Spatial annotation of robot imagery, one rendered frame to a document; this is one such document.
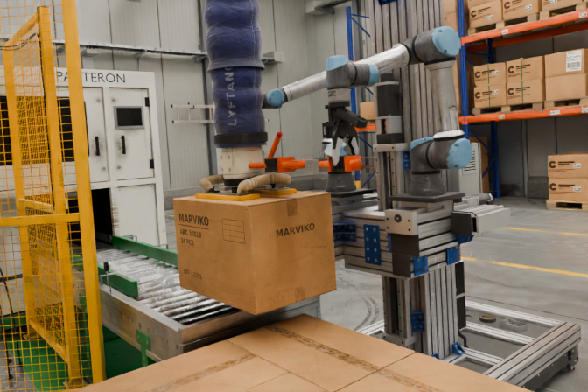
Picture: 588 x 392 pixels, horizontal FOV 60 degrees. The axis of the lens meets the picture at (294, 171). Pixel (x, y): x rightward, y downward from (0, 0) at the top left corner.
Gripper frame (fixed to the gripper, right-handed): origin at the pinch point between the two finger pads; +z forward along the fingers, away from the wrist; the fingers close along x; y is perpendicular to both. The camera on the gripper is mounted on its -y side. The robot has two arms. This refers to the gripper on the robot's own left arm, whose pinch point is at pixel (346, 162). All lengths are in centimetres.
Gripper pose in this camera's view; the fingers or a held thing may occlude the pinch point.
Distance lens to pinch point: 169.8
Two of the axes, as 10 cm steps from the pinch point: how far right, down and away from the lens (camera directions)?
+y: -6.5, 0.0, 7.6
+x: -7.6, 0.7, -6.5
